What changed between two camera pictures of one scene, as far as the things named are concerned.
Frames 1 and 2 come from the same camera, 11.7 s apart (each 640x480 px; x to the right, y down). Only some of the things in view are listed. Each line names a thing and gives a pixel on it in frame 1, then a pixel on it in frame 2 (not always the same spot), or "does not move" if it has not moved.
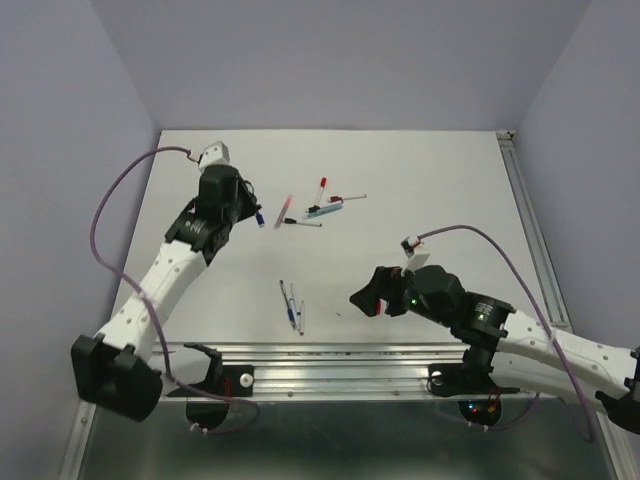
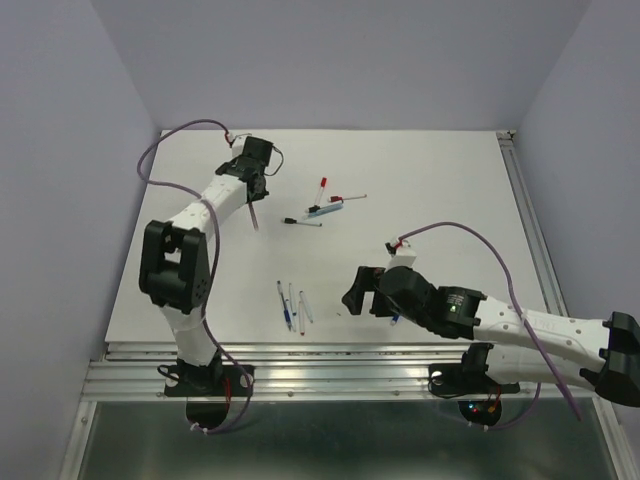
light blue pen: [323, 211] does not move
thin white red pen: [338, 198] does not move
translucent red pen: [283, 212] to [253, 216]
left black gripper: [249, 206] to [260, 196]
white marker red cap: [322, 186] does not move
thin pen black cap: [293, 221] does not move
